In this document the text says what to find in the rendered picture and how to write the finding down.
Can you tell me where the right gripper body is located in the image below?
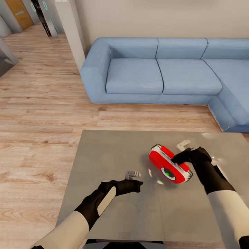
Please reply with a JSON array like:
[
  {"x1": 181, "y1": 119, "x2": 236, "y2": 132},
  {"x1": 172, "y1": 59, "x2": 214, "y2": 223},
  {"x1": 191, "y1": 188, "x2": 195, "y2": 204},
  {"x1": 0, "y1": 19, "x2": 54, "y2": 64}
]
[{"x1": 173, "y1": 148, "x2": 190, "y2": 165}]

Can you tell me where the radio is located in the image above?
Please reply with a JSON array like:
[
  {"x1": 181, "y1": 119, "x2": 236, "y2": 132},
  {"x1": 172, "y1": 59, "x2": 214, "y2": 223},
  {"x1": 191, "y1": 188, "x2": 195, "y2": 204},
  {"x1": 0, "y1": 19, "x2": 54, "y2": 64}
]
[{"x1": 149, "y1": 144, "x2": 193, "y2": 183}]

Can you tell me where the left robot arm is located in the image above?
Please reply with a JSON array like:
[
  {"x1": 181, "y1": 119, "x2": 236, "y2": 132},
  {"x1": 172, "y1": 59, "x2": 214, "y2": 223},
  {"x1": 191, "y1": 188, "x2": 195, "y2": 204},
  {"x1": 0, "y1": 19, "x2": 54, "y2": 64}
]
[{"x1": 29, "y1": 170, "x2": 143, "y2": 249}]

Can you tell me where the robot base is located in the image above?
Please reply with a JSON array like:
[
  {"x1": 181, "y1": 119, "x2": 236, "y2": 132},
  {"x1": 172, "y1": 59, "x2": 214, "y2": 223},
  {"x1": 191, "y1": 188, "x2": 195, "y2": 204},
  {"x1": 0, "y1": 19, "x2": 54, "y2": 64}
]
[{"x1": 81, "y1": 239, "x2": 168, "y2": 249}]

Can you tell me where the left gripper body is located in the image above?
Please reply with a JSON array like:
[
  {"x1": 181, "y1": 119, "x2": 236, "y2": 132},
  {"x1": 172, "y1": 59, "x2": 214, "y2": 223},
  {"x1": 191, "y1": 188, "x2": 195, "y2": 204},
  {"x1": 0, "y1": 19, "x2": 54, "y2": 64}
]
[{"x1": 122, "y1": 179, "x2": 140, "y2": 194}]

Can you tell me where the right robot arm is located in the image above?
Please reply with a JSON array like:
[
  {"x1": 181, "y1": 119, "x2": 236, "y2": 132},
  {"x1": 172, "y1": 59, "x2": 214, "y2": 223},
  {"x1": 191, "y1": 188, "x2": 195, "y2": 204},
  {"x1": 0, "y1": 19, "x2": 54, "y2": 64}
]
[{"x1": 171, "y1": 140, "x2": 249, "y2": 249}]

